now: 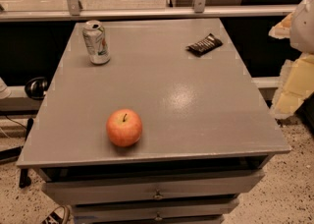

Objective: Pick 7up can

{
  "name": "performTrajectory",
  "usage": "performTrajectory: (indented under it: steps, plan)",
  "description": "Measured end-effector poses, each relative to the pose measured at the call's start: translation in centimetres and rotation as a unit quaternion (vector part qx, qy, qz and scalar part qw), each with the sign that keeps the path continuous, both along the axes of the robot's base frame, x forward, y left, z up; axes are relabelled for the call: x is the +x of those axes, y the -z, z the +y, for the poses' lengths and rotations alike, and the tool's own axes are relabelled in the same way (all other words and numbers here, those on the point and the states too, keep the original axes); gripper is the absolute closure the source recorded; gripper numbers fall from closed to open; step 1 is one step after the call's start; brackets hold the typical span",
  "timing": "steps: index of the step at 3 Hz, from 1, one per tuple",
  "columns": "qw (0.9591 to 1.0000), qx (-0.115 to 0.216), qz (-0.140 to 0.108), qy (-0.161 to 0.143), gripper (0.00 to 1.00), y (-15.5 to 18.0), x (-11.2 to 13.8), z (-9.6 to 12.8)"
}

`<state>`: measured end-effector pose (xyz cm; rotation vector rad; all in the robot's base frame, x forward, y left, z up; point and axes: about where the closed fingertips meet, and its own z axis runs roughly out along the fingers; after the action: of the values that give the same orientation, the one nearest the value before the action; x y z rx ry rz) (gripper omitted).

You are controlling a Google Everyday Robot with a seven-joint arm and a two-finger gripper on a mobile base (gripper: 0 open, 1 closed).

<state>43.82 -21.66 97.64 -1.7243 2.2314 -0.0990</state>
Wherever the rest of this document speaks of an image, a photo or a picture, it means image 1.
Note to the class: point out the silver 7up soda can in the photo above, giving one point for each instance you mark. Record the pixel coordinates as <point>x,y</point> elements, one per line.
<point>94,37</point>

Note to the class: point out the grey drawer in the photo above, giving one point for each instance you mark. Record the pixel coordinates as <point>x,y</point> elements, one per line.
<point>155,211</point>
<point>153,187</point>

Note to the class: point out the shoe on floor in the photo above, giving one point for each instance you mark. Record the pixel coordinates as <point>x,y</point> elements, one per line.
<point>60,215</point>

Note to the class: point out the top grey drawer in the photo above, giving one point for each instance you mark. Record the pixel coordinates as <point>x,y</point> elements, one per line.
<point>153,187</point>

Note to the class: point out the black round object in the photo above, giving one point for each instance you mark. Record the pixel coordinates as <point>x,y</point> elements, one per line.
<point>36,88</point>

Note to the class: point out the black snack bar wrapper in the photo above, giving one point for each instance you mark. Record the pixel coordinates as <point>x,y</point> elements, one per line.
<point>207,44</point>

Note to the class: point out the grey drawer cabinet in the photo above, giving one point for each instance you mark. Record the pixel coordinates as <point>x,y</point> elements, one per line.
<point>199,114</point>

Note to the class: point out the red yellow apple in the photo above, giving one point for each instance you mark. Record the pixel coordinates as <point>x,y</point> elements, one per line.
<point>124,128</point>

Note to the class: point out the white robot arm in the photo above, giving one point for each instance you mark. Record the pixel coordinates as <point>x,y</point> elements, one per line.
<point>302,27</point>

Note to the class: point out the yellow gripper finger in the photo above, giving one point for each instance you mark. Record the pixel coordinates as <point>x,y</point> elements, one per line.
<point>296,84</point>
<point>281,29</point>

